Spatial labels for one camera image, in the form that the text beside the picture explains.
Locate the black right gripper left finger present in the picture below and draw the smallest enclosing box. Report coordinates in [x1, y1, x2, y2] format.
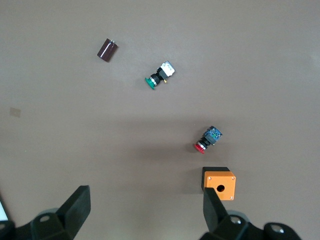
[29, 184, 91, 240]

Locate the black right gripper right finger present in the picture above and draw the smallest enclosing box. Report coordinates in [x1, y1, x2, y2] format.
[199, 186, 251, 240]

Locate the dark brown cylindrical capacitor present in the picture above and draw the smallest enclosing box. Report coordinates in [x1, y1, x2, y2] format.
[96, 37, 119, 64]

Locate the orange button enclosure box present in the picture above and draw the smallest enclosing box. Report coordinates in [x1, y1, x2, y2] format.
[201, 166, 237, 201]

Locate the red push button switch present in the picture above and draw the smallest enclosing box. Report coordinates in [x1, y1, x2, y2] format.
[192, 125, 224, 155]

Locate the green push button switch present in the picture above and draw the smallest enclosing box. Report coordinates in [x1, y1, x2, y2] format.
[144, 61, 176, 91]

